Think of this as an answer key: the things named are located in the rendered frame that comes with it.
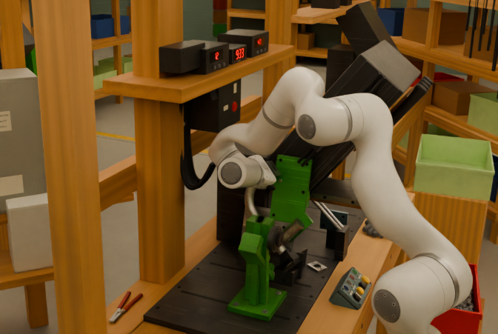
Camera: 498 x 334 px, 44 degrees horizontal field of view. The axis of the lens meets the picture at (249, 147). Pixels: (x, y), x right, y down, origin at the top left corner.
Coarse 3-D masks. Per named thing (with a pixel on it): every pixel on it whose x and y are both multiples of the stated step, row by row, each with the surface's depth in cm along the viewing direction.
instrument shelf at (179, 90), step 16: (272, 48) 230; (288, 48) 233; (240, 64) 196; (256, 64) 205; (112, 80) 168; (128, 80) 169; (144, 80) 169; (160, 80) 170; (176, 80) 170; (192, 80) 171; (208, 80) 174; (224, 80) 183; (128, 96) 167; (144, 96) 165; (160, 96) 163; (176, 96) 161; (192, 96) 166
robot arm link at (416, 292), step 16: (400, 272) 119; (416, 272) 119; (432, 272) 120; (384, 288) 118; (400, 288) 116; (416, 288) 116; (432, 288) 117; (448, 288) 120; (384, 304) 117; (400, 304) 115; (416, 304) 115; (432, 304) 117; (448, 304) 120; (384, 320) 119; (400, 320) 116; (416, 320) 115
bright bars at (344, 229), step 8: (320, 208) 205; (328, 216) 205; (336, 224) 205; (336, 232) 204; (344, 232) 203; (336, 240) 205; (344, 240) 204; (336, 248) 205; (344, 248) 205; (336, 256) 206; (344, 256) 207
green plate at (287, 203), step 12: (288, 156) 193; (288, 168) 194; (300, 168) 192; (276, 180) 195; (288, 180) 194; (300, 180) 192; (276, 192) 195; (288, 192) 194; (300, 192) 192; (276, 204) 195; (288, 204) 194; (300, 204) 192; (276, 216) 195; (288, 216) 194
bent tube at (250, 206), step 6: (270, 162) 194; (270, 168) 192; (276, 168) 195; (276, 174) 191; (246, 192) 196; (252, 192) 195; (246, 198) 196; (252, 198) 196; (246, 204) 196; (252, 204) 196; (252, 210) 195; (282, 246) 192; (282, 252) 193
